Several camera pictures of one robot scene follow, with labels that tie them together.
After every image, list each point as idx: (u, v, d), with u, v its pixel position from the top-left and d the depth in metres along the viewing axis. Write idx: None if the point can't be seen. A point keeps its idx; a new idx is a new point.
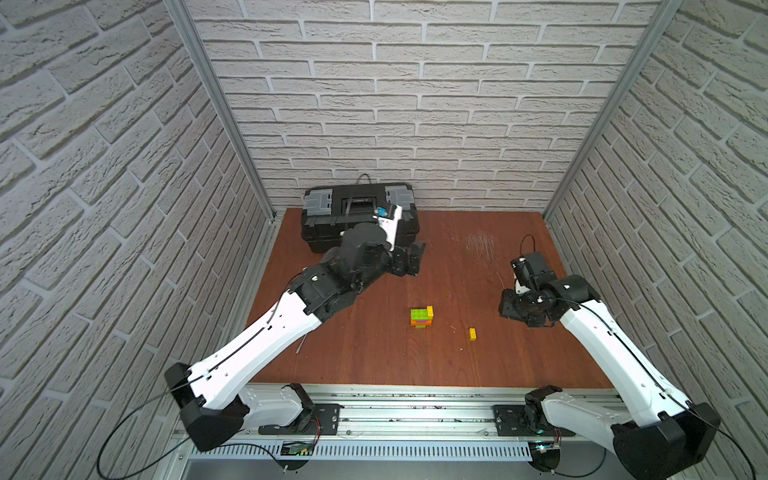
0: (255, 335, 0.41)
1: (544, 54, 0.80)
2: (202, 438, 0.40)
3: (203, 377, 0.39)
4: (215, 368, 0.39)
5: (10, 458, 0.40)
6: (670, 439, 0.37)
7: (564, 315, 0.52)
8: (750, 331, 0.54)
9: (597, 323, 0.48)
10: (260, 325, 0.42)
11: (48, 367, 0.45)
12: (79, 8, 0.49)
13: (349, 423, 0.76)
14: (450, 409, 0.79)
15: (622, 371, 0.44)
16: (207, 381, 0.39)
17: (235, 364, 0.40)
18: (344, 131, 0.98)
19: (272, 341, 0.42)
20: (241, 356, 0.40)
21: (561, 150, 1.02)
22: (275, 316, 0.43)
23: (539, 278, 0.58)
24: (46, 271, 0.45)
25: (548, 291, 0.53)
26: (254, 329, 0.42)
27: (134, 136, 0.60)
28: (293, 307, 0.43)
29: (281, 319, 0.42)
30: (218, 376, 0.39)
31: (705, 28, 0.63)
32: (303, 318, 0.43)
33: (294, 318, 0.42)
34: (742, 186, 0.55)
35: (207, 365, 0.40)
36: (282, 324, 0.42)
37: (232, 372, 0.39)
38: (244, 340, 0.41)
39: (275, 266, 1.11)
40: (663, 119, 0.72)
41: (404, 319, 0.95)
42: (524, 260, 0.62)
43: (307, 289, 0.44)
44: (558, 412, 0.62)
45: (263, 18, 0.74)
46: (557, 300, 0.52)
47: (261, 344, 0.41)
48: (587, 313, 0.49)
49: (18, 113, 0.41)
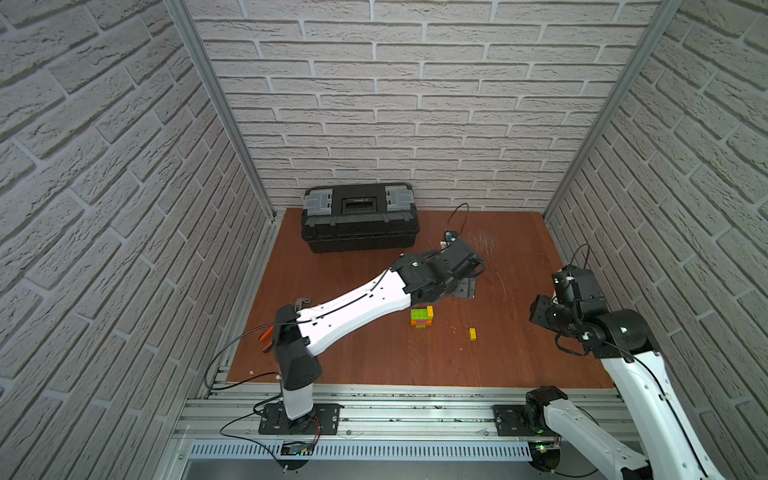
0: (357, 299, 0.46)
1: (544, 54, 0.80)
2: (292, 375, 0.44)
3: (310, 322, 0.44)
4: (320, 317, 0.44)
5: (11, 458, 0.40)
6: None
7: (609, 359, 0.45)
8: (750, 331, 0.54)
9: (649, 382, 0.41)
10: (362, 291, 0.47)
11: (48, 367, 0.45)
12: (79, 8, 0.49)
13: (349, 423, 0.76)
14: (450, 409, 0.79)
15: (663, 443, 0.40)
16: (314, 327, 0.43)
17: (338, 319, 0.44)
18: (344, 131, 0.98)
19: (371, 307, 0.46)
20: (344, 313, 0.45)
21: (561, 150, 1.02)
22: (377, 287, 0.47)
23: (585, 306, 0.50)
24: (47, 271, 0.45)
25: (596, 328, 0.45)
26: (357, 293, 0.47)
27: (134, 136, 0.60)
28: (395, 283, 0.47)
29: (382, 291, 0.47)
30: (322, 326, 0.43)
31: (705, 28, 0.63)
32: (402, 295, 0.47)
33: (395, 292, 0.47)
34: (742, 186, 0.55)
35: (314, 313, 0.45)
36: (382, 295, 0.46)
37: (334, 324, 0.44)
38: (346, 301, 0.46)
39: (275, 266, 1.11)
40: (663, 119, 0.72)
41: (405, 319, 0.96)
42: (572, 279, 0.52)
43: (407, 271, 0.49)
44: (563, 425, 0.61)
45: (263, 18, 0.74)
46: (605, 343, 0.45)
47: (361, 308, 0.45)
48: (639, 367, 0.42)
49: (18, 112, 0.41)
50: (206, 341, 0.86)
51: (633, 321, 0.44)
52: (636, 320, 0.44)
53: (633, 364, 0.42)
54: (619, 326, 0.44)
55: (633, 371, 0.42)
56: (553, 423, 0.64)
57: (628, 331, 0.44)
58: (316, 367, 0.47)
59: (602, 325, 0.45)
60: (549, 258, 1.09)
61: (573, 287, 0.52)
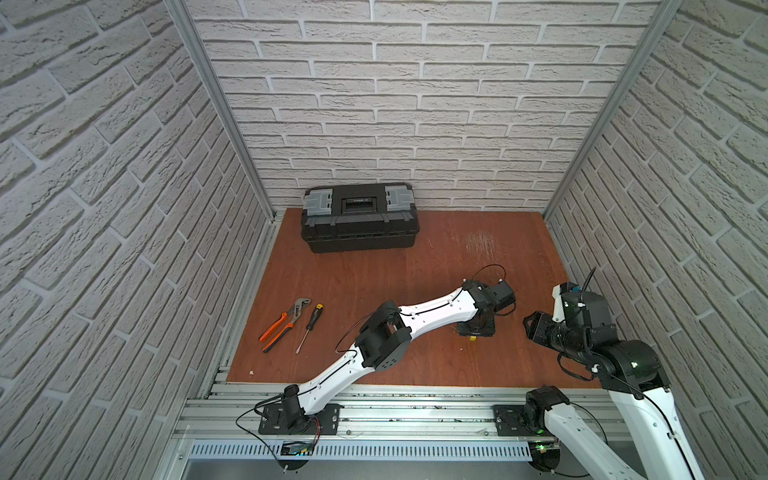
0: (442, 305, 0.61)
1: (544, 54, 0.80)
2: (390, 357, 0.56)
3: (409, 315, 0.58)
4: (415, 314, 0.58)
5: (10, 458, 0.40)
6: None
7: (618, 394, 0.45)
8: (750, 331, 0.54)
9: (657, 420, 0.41)
10: (445, 300, 0.62)
11: (48, 367, 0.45)
12: (79, 8, 0.49)
13: (349, 423, 0.76)
14: (450, 409, 0.79)
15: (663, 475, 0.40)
16: (411, 319, 0.57)
17: (429, 316, 0.59)
18: (344, 131, 0.98)
19: (452, 313, 0.60)
20: (432, 313, 0.59)
21: (561, 150, 1.02)
22: (456, 299, 0.63)
23: (595, 335, 0.49)
24: (47, 271, 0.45)
25: (605, 359, 0.45)
26: (441, 300, 0.62)
27: (134, 137, 0.60)
28: (466, 298, 0.63)
29: (459, 302, 0.62)
30: (417, 320, 0.57)
31: (705, 28, 0.63)
32: (472, 308, 0.62)
33: (468, 304, 0.62)
34: (742, 185, 0.55)
35: (412, 310, 0.58)
36: (459, 305, 0.62)
37: (427, 321, 0.58)
38: (434, 305, 0.60)
39: (275, 266, 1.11)
40: (663, 119, 0.72)
41: None
42: (583, 305, 0.51)
43: (473, 292, 0.65)
44: (563, 434, 0.61)
45: (262, 18, 0.74)
46: (615, 377, 0.45)
47: (445, 313, 0.60)
48: (648, 405, 0.41)
49: (18, 112, 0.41)
50: (206, 341, 0.86)
51: (643, 354, 0.44)
52: (647, 354, 0.44)
53: (643, 402, 0.41)
54: (629, 360, 0.43)
55: (642, 409, 0.42)
56: (553, 429, 0.64)
57: (638, 366, 0.43)
58: (400, 357, 0.59)
59: (611, 358, 0.44)
60: (549, 259, 1.09)
61: (584, 313, 0.51)
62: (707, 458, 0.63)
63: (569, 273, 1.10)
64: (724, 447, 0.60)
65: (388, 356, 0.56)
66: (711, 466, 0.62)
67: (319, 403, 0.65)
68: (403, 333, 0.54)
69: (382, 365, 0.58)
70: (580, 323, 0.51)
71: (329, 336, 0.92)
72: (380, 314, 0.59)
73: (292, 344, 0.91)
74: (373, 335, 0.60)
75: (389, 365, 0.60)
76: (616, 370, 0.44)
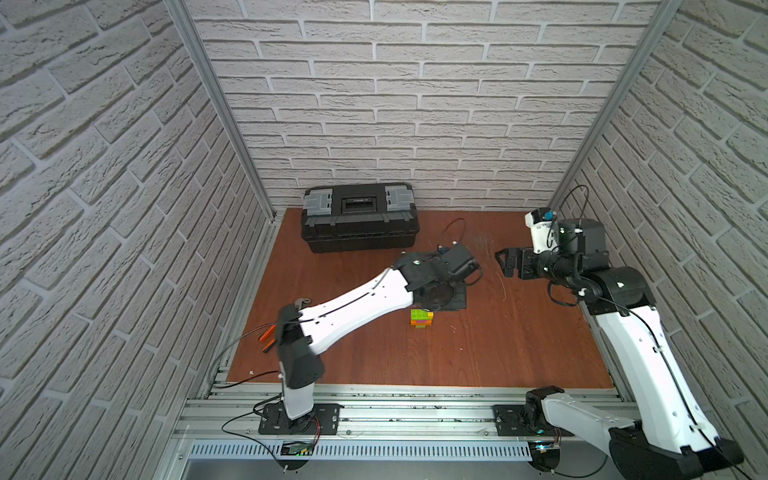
0: (358, 297, 0.46)
1: (544, 54, 0.80)
2: (297, 374, 0.45)
3: (313, 320, 0.44)
4: (322, 316, 0.45)
5: (10, 459, 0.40)
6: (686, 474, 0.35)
7: (605, 315, 0.45)
8: (750, 331, 0.54)
9: (642, 335, 0.41)
10: (364, 289, 0.47)
11: (48, 367, 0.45)
12: (79, 8, 0.49)
13: (349, 423, 0.76)
14: (450, 409, 0.79)
15: (654, 398, 0.40)
16: (315, 325, 0.44)
17: (339, 316, 0.45)
18: (344, 131, 0.98)
19: (373, 305, 0.46)
20: (345, 311, 0.45)
21: (561, 150, 1.02)
22: (380, 285, 0.47)
23: (588, 260, 0.47)
24: (46, 271, 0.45)
25: (592, 283, 0.44)
26: (358, 291, 0.47)
27: (134, 137, 0.60)
28: (394, 280, 0.48)
29: (384, 289, 0.47)
30: (325, 325, 0.44)
31: (705, 28, 0.63)
32: (405, 295, 0.47)
33: (399, 291, 0.47)
34: (742, 186, 0.55)
35: (316, 311, 0.45)
36: (384, 293, 0.47)
37: (337, 324, 0.44)
38: (351, 297, 0.46)
39: (275, 267, 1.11)
40: (663, 119, 0.72)
41: (405, 319, 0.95)
42: (580, 232, 0.49)
43: (408, 270, 0.49)
44: (557, 411, 0.62)
45: (263, 18, 0.74)
46: (602, 299, 0.44)
47: (361, 305, 0.46)
48: (635, 320, 0.41)
49: (18, 112, 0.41)
50: (206, 341, 0.86)
51: (632, 278, 0.43)
52: (635, 276, 0.44)
53: (629, 318, 0.41)
54: (615, 281, 0.43)
55: (626, 324, 0.42)
56: (548, 409, 0.64)
57: (624, 285, 0.43)
58: (321, 367, 0.48)
59: (600, 281, 0.44)
60: None
61: (579, 238, 0.49)
62: None
63: None
64: None
65: (294, 375, 0.45)
66: None
67: (303, 406, 0.63)
68: (298, 345, 0.42)
69: (298, 383, 0.48)
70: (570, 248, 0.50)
71: None
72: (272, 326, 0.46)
73: None
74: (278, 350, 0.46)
75: (309, 380, 0.49)
76: (600, 296, 0.44)
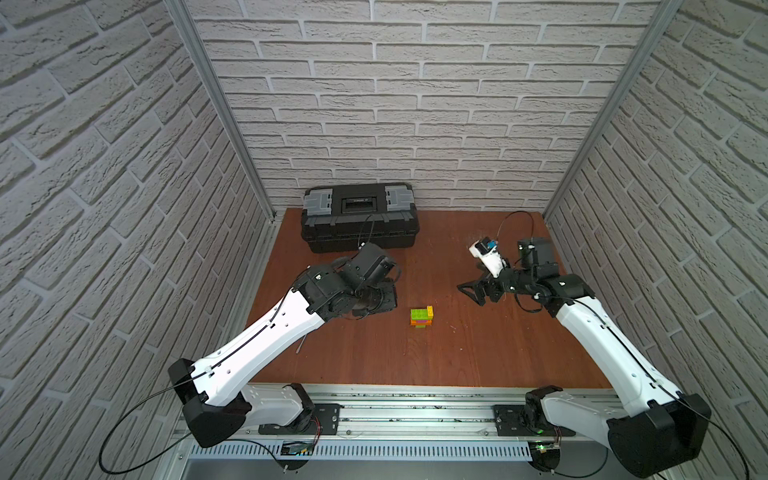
0: (259, 332, 0.41)
1: (544, 54, 0.80)
2: (205, 430, 0.40)
3: (206, 373, 0.39)
4: (217, 365, 0.39)
5: (10, 459, 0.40)
6: (660, 426, 0.38)
7: (562, 313, 0.54)
8: (750, 331, 0.54)
9: (589, 316, 0.50)
10: (264, 321, 0.42)
11: (48, 367, 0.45)
12: (79, 8, 0.49)
13: (349, 423, 0.76)
14: (449, 409, 0.79)
15: (614, 366, 0.46)
16: (209, 378, 0.39)
17: (235, 361, 0.40)
18: (344, 131, 0.98)
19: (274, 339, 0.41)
20: (240, 355, 0.40)
21: (561, 150, 1.02)
22: (279, 315, 0.42)
23: (542, 269, 0.59)
24: (46, 271, 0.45)
25: (543, 288, 0.55)
26: (259, 324, 0.42)
27: (134, 137, 0.60)
28: (294, 304, 0.43)
29: (284, 318, 0.42)
30: (221, 373, 0.39)
31: (705, 28, 0.63)
32: (305, 316, 0.43)
33: (296, 317, 0.42)
34: (742, 186, 0.55)
35: (211, 363, 0.40)
36: (284, 323, 0.42)
37: (233, 370, 0.39)
38: (247, 338, 0.41)
39: (274, 266, 1.06)
40: (663, 119, 0.72)
41: (404, 319, 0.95)
42: (533, 246, 0.60)
43: (310, 288, 0.44)
44: (557, 409, 0.62)
45: (263, 18, 0.74)
46: (553, 298, 0.54)
47: (260, 340, 0.41)
48: (579, 307, 0.51)
49: (18, 112, 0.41)
50: (206, 341, 0.86)
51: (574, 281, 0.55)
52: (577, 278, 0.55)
53: (574, 306, 0.51)
54: (559, 282, 0.55)
55: (574, 312, 0.51)
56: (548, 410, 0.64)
57: (566, 282, 0.54)
58: (233, 415, 0.43)
59: (549, 286, 0.56)
60: None
61: (532, 252, 0.61)
62: (707, 458, 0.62)
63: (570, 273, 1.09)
64: (724, 448, 0.60)
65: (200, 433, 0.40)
66: (710, 467, 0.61)
67: (286, 416, 0.62)
68: (190, 406, 0.37)
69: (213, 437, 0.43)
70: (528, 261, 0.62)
71: (329, 337, 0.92)
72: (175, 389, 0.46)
73: (292, 344, 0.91)
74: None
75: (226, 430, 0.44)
76: (550, 297, 0.54)
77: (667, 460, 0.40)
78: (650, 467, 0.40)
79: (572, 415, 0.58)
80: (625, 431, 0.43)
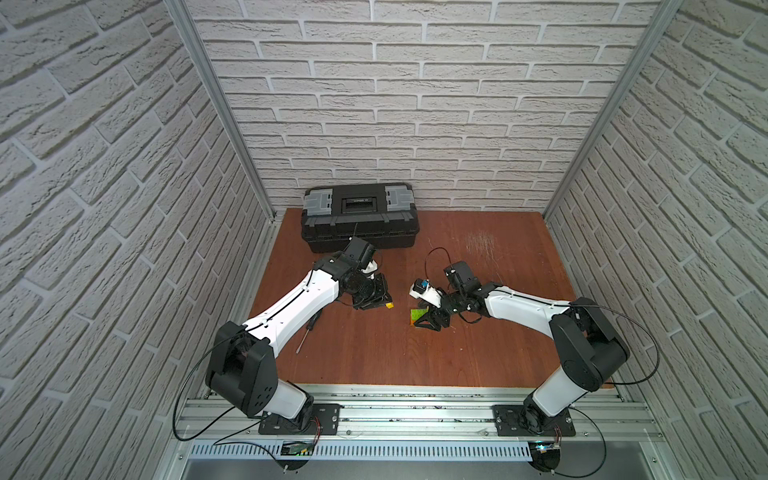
0: (297, 295, 0.51)
1: (545, 55, 0.80)
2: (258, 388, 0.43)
3: (261, 325, 0.45)
4: (269, 319, 0.46)
5: (11, 458, 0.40)
6: (562, 325, 0.48)
7: (496, 307, 0.65)
8: (750, 332, 0.54)
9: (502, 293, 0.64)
10: (300, 288, 0.52)
11: (48, 367, 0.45)
12: (79, 8, 0.49)
13: (349, 423, 0.76)
14: (450, 409, 0.79)
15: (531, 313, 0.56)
16: (266, 329, 0.44)
17: (286, 314, 0.47)
18: (344, 131, 0.98)
19: (313, 301, 0.52)
20: (289, 310, 0.48)
21: (561, 150, 1.02)
22: (313, 283, 0.54)
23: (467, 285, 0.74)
24: (47, 271, 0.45)
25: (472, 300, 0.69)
26: (294, 291, 0.52)
27: (134, 136, 0.60)
28: (322, 276, 0.55)
29: (316, 284, 0.53)
30: (275, 325, 0.45)
31: (705, 28, 0.63)
32: (331, 283, 0.55)
33: (326, 282, 0.55)
34: (742, 186, 0.55)
35: (262, 317, 0.46)
36: (317, 287, 0.53)
37: (286, 320, 0.47)
38: (287, 299, 0.50)
39: (275, 267, 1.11)
40: (663, 119, 0.72)
41: (405, 319, 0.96)
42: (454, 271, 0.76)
43: (327, 267, 0.58)
44: (548, 398, 0.63)
45: (263, 18, 0.74)
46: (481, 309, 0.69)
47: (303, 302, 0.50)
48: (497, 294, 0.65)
49: (18, 112, 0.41)
50: (206, 342, 0.86)
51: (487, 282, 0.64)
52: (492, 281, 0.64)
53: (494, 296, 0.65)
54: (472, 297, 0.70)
55: (494, 296, 0.65)
56: (541, 400, 0.65)
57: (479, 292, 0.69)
58: (275, 378, 0.46)
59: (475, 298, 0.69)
60: (548, 259, 1.09)
61: (455, 275, 0.76)
62: (707, 458, 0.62)
63: (569, 273, 1.10)
64: (723, 448, 0.60)
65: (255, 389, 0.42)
66: (711, 467, 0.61)
67: (294, 408, 0.63)
68: (257, 348, 0.42)
69: (254, 404, 0.44)
70: (457, 284, 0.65)
71: (329, 336, 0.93)
72: (210, 353, 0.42)
73: (292, 344, 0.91)
74: (219, 379, 0.44)
75: (263, 399, 0.45)
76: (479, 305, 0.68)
77: (609, 360, 0.47)
78: (598, 373, 0.45)
79: (558, 396, 0.60)
80: (565, 355, 0.50)
